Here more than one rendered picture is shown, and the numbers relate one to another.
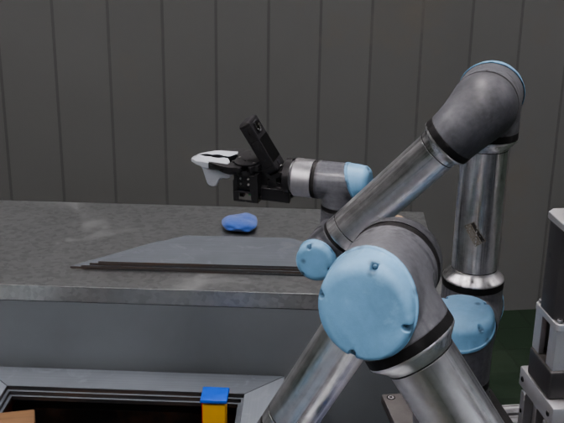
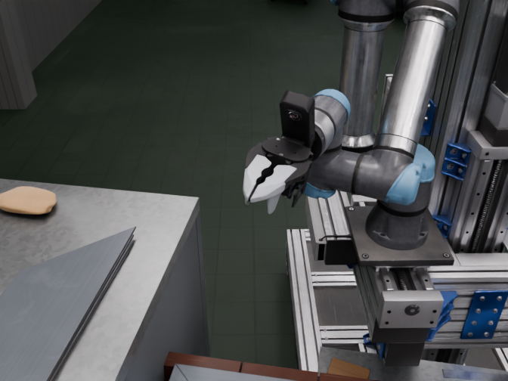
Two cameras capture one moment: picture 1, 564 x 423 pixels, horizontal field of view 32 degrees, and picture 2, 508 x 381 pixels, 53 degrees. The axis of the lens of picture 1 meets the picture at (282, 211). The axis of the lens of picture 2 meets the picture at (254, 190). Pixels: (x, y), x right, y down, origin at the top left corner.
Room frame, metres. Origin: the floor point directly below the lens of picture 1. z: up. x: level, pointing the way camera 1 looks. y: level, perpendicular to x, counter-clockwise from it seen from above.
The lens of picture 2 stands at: (1.79, 0.74, 1.83)
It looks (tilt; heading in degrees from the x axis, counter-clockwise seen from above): 33 degrees down; 277
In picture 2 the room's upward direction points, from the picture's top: straight up
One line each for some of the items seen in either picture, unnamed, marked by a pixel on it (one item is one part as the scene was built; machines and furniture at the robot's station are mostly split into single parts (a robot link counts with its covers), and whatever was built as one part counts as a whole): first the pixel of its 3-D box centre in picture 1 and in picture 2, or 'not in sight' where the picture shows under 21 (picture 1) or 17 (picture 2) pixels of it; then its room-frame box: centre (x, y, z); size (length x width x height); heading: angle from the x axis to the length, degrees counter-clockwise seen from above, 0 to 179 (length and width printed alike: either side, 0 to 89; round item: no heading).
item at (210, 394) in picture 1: (215, 398); not in sight; (1.91, 0.14, 0.88); 0.06 x 0.06 x 0.02; 88
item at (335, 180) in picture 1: (342, 183); (323, 118); (1.78, -0.11, 1.43); 0.11 x 0.08 x 0.09; 72
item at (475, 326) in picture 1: (460, 339); (404, 173); (1.57, -0.33, 1.20); 0.13 x 0.12 x 0.14; 162
